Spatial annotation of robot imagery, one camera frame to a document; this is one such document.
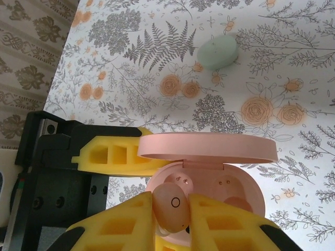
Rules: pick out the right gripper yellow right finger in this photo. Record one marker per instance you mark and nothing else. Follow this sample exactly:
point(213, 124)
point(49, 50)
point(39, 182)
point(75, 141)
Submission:
point(227, 230)

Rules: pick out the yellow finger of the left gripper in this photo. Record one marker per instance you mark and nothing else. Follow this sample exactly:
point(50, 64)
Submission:
point(120, 170)

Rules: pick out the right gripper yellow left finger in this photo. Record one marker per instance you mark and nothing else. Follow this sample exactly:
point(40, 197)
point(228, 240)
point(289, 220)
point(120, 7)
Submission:
point(117, 227)

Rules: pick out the pink earbud charging case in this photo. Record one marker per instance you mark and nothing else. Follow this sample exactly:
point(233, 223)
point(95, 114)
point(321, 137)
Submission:
point(209, 149)

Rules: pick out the mint green earbud charging case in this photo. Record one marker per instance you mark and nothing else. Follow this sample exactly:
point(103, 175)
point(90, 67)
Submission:
point(217, 53)

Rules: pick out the floral patterned table cover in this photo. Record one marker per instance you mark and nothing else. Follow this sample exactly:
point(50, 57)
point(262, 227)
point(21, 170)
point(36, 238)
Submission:
point(261, 78)

